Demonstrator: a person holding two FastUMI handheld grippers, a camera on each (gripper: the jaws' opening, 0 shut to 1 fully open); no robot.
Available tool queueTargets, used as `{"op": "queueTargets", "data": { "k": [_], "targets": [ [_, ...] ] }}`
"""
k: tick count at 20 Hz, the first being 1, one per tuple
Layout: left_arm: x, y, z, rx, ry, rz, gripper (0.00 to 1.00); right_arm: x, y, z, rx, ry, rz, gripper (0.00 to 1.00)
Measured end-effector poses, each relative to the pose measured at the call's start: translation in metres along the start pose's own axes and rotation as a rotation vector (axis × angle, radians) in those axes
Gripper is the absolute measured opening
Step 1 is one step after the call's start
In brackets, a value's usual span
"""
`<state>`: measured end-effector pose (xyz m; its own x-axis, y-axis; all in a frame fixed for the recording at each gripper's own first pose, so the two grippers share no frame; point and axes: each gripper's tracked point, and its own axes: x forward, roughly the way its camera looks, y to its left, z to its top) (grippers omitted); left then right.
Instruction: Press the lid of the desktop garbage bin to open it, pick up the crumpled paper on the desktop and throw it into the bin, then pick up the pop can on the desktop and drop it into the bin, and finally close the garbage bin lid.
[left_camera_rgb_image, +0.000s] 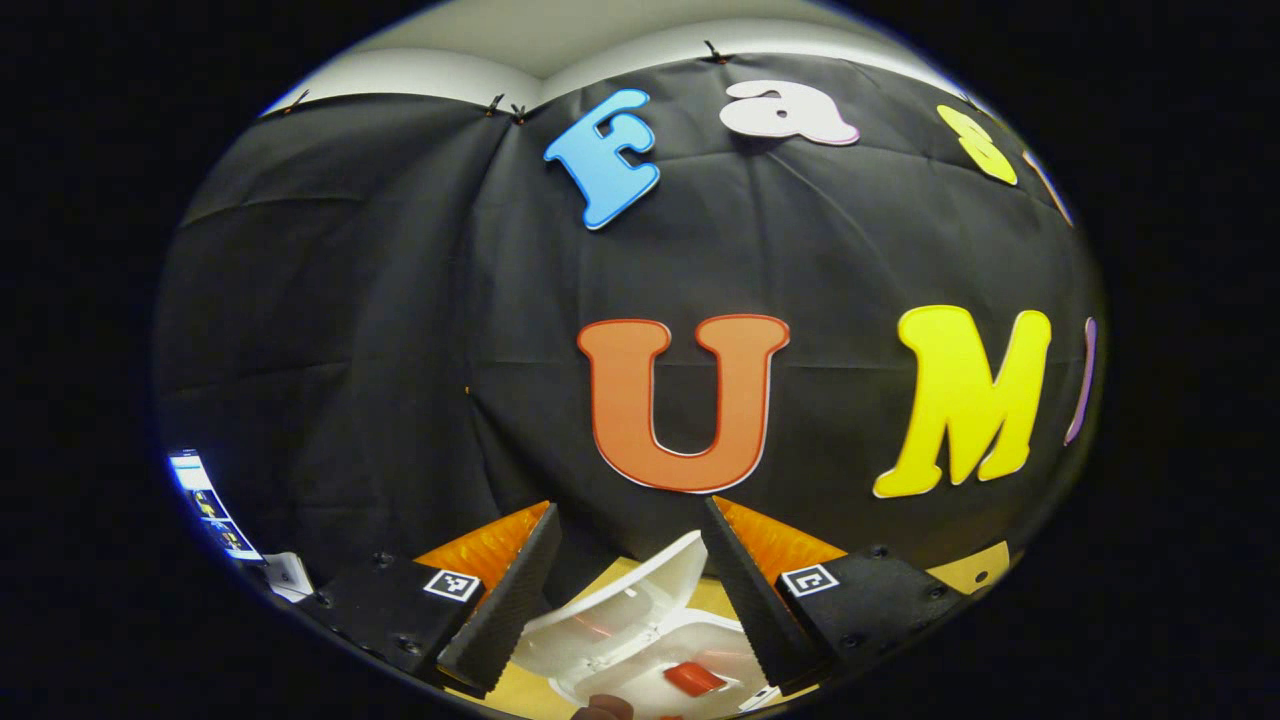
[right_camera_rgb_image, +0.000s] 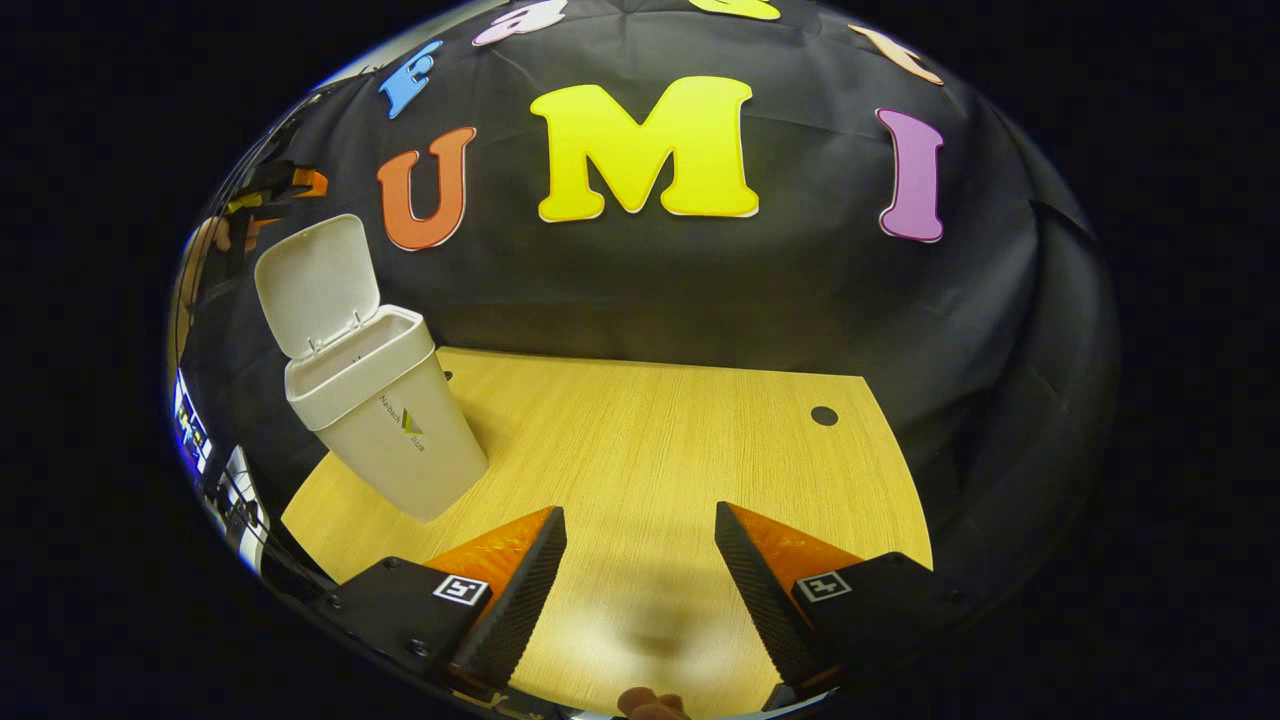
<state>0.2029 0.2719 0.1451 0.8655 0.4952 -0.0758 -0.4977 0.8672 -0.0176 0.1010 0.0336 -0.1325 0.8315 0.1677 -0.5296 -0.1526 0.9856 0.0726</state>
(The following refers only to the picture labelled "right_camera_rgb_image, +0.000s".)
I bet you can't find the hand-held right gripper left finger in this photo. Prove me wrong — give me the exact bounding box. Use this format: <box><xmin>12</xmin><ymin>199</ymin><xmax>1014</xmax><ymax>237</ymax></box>
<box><xmin>318</xmin><ymin>505</ymin><xmax>569</xmax><ymax>701</ymax></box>

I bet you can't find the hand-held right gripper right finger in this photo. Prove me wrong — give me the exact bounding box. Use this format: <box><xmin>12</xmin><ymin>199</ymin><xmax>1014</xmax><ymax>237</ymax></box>
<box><xmin>714</xmin><ymin>501</ymin><xmax>976</xmax><ymax>701</ymax></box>

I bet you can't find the white desktop garbage bin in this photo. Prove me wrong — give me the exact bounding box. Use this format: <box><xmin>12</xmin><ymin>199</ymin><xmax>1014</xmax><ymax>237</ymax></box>
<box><xmin>253</xmin><ymin>213</ymin><xmax>490</xmax><ymax>524</ymax></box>

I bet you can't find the wooden desktop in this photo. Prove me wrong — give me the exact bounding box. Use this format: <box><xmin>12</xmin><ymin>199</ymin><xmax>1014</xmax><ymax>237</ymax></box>
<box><xmin>280</xmin><ymin>346</ymin><xmax>934</xmax><ymax>720</ymax></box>

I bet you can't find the computer monitor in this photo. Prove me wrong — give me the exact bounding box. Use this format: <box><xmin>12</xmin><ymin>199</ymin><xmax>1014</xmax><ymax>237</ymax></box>
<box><xmin>172</xmin><ymin>368</ymin><xmax>214</xmax><ymax>479</ymax></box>

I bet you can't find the white side table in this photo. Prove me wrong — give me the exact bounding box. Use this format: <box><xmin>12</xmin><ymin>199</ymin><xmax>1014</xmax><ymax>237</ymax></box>
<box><xmin>218</xmin><ymin>443</ymin><xmax>269</xmax><ymax>576</ymax></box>

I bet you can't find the black backdrop cloth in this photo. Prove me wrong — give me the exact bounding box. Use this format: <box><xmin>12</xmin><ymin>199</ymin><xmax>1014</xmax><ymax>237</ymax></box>
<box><xmin>170</xmin><ymin>0</ymin><xmax>1121</xmax><ymax>601</ymax></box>

